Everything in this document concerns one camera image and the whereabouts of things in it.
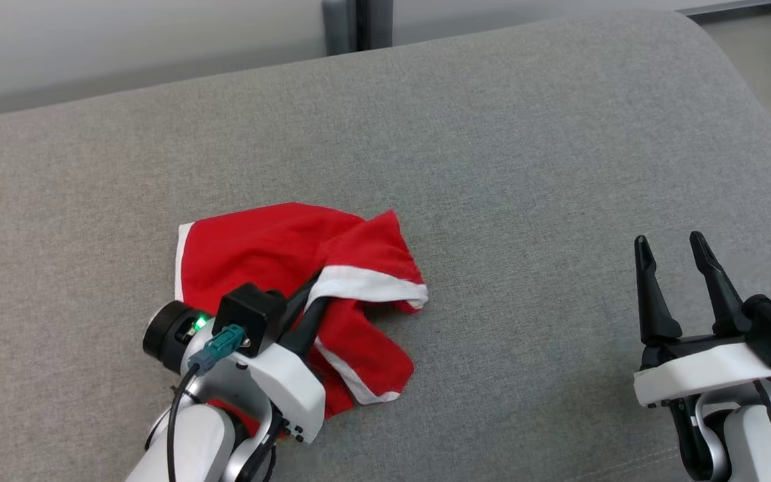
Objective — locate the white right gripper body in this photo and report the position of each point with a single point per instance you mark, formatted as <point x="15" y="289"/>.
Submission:
<point x="700" y="375"/>

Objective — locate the red shorts with white waistband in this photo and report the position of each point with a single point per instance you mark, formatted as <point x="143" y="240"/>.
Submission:
<point x="251" y="254"/>

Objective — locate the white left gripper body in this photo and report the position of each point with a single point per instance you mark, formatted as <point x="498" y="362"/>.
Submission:
<point x="292" y="391"/>

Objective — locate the grey partition post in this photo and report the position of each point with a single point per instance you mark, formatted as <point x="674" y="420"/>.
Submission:
<point x="338" y="23"/>

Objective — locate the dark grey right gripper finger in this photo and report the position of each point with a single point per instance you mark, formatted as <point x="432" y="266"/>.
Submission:
<point x="653" y="308"/>
<point x="720" y="294"/>

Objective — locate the teal left camera connector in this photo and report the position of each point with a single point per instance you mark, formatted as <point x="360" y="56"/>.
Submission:
<point x="218" y="347"/>

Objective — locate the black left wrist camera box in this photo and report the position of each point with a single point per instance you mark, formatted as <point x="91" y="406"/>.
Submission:
<point x="248" y="314"/>

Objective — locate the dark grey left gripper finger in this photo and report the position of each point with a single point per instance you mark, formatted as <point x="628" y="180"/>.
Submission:
<point x="304" y="294"/>
<point x="305" y="328"/>

